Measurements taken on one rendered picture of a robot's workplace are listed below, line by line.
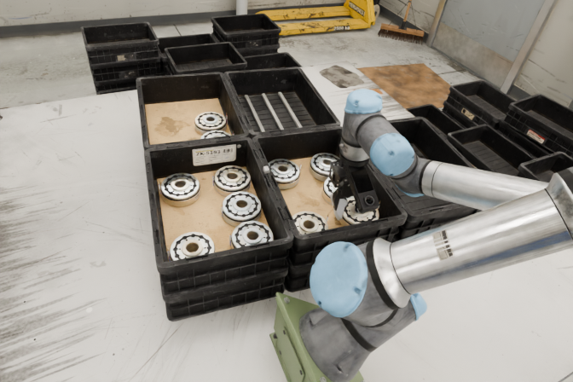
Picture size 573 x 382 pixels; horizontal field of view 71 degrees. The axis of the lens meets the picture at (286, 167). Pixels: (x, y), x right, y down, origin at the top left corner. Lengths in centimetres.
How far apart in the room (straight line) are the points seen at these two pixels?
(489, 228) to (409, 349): 54
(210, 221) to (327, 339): 44
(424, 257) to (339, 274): 13
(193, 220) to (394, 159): 55
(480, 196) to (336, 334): 37
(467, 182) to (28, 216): 117
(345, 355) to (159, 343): 44
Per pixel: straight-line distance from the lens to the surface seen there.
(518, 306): 131
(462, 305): 123
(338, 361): 85
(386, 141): 78
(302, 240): 92
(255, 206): 106
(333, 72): 208
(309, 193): 116
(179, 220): 108
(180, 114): 145
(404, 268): 66
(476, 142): 249
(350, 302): 66
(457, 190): 83
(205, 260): 87
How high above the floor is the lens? 163
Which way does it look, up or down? 40 degrees down
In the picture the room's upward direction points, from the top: 7 degrees clockwise
